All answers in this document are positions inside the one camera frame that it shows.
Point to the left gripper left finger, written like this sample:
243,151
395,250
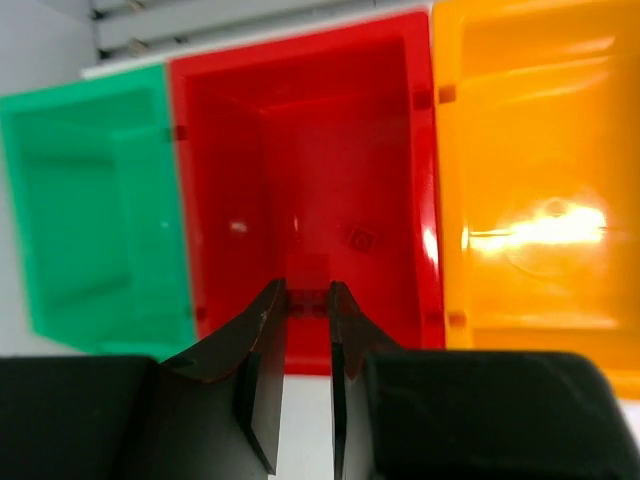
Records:
214,410

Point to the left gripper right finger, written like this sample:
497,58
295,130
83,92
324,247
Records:
353,337

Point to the red lego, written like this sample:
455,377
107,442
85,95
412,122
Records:
308,281

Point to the yellow plastic bin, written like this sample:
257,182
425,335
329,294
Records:
537,114

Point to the green plastic bin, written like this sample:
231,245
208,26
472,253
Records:
95,191

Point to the red plastic bin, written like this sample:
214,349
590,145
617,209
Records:
283,145

